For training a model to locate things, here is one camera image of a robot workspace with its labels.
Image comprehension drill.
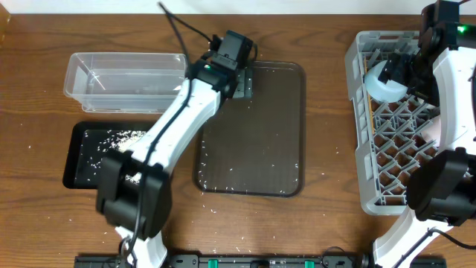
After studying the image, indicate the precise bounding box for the light blue bowl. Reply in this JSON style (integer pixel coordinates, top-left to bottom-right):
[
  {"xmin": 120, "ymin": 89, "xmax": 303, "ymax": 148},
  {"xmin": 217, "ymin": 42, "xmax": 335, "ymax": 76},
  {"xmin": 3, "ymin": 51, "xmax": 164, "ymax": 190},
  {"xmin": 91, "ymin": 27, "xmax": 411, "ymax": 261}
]
[{"xmin": 364, "ymin": 60, "xmax": 408, "ymax": 103}]

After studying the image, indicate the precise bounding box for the white rice pile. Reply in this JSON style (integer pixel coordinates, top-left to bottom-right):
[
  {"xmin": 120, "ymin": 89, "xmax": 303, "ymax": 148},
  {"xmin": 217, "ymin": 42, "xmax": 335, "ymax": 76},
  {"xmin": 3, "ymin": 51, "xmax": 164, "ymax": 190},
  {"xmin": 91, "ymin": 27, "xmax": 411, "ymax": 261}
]
[{"xmin": 77, "ymin": 130, "xmax": 146, "ymax": 183}]

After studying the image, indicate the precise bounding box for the pink cup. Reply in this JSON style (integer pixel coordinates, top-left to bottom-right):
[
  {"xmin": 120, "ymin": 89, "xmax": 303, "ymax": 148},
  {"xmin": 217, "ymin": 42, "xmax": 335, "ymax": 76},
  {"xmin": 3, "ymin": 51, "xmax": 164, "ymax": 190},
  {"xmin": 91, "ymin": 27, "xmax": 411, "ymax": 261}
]
[{"xmin": 422, "ymin": 116, "xmax": 442, "ymax": 147}]

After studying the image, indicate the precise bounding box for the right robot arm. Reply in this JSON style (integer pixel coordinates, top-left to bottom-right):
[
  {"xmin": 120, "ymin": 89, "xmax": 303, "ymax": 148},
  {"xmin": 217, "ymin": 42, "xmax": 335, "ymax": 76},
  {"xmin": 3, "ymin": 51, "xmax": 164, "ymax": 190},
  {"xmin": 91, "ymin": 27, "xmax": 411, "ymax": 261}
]
[{"xmin": 364, "ymin": 1, "xmax": 475, "ymax": 267}]

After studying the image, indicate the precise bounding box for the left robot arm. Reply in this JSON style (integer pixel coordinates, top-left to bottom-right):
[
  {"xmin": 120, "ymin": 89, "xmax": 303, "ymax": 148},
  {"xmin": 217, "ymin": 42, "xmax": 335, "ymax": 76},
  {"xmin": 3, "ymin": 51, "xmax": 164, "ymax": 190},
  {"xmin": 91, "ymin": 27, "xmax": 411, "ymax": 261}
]
[{"xmin": 96, "ymin": 31, "xmax": 257, "ymax": 267}]

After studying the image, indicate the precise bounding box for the grey dishwasher rack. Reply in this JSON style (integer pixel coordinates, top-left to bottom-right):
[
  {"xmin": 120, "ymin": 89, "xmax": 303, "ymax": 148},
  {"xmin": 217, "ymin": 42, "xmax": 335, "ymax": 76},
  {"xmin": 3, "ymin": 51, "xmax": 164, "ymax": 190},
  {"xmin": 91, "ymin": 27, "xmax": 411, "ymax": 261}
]
[{"xmin": 344, "ymin": 30, "xmax": 476, "ymax": 217}]

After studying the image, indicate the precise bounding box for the black waste tray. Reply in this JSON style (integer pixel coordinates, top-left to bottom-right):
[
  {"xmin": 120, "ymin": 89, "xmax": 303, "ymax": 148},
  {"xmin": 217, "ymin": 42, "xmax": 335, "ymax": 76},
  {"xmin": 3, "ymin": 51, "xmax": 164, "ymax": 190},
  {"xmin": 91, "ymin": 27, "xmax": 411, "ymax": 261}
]
[{"xmin": 62, "ymin": 121, "xmax": 153, "ymax": 189}]

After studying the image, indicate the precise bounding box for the dark brown serving tray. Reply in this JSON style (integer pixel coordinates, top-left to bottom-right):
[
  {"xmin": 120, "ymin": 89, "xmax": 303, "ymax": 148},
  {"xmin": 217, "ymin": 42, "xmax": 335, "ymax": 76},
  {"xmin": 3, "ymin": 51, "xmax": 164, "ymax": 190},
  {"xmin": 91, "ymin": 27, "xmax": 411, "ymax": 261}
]
[{"xmin": 193, "ymin": 61, "xmax": 306, "ymax": 198}]

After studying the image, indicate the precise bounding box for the clear plastic bin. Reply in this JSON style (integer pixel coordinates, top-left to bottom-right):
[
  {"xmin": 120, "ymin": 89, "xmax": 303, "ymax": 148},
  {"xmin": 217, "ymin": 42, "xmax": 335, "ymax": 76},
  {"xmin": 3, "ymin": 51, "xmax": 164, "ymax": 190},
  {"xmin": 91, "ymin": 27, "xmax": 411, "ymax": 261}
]
[{"xmin": 63, "ymin": 52, "xmax": 187, "ymax": 114}]

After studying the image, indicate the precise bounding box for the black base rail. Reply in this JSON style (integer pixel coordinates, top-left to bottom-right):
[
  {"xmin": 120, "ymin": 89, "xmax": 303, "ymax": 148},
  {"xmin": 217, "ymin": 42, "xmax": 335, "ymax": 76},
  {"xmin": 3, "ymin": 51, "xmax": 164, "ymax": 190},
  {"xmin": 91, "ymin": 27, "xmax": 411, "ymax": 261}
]
[{"xmin": 73, "ymin": 252, "xmax": 447, "ymax": 268}]

